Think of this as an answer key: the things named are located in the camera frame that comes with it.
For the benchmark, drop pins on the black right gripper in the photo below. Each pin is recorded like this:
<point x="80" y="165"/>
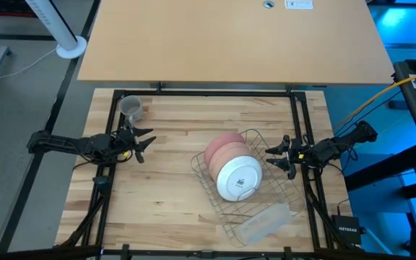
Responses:
<point x="293" y="164"/>

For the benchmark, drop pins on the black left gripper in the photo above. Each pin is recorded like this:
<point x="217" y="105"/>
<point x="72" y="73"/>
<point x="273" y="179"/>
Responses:
<point x="125" y="153"/>

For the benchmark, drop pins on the grey speckled mug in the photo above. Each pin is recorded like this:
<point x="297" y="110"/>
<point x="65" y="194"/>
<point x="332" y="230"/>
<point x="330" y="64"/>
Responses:
<point x="132" y="106"/>

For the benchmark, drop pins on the colourful patterned plate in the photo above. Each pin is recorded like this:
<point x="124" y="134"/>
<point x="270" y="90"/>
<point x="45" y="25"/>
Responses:
<point x="238" y="178"/>

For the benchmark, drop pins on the light pink plate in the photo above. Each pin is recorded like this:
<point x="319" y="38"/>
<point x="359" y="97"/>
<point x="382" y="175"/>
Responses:
<point x="217" y="159"/>
<point x="229" y="157"/>

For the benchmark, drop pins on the dark pink plate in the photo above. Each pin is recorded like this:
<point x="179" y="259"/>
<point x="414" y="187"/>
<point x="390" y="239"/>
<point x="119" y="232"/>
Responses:
<point x="222" y="141"/>

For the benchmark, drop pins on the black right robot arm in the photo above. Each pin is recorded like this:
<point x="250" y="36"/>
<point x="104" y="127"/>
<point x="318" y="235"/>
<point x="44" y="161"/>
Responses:
<point x="341" y="144"/>

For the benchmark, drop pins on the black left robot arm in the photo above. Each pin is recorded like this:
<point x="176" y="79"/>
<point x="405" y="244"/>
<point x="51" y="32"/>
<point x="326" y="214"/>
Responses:
<point x="70" y="144"/>

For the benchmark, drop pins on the black clamp knob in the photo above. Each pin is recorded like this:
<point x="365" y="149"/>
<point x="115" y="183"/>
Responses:
<point x="101" y="182"/>

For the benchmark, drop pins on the clear plastic cutlery holder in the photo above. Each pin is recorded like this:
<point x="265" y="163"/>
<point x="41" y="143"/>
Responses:
<point x="264" y="224"/>

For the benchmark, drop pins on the wooden desk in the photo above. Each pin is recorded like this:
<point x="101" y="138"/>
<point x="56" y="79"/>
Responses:
<point x="229" y="43"/>

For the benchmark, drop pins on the black equipment cart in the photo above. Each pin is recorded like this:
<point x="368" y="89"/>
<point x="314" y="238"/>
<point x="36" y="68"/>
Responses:
<point x="410" y="108"/>

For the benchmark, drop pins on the white power outlet panel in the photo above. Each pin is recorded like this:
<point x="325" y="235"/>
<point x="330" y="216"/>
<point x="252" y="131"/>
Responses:
<point x="299" y="4"/>

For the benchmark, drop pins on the black storage crate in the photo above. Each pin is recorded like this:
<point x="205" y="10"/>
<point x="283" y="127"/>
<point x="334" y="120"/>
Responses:
<point x="5" y="7"/>

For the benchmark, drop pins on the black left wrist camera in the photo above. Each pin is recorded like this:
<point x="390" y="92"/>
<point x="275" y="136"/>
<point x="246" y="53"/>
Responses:
<point x="124" y="139"/>

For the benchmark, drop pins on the black aluminium table frame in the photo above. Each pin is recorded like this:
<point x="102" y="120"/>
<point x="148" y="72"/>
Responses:
<point x="193" y="93"/>

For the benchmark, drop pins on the black Netgear switch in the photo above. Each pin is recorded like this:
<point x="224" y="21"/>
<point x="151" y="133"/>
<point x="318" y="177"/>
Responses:
<point x="347" y="230"/>

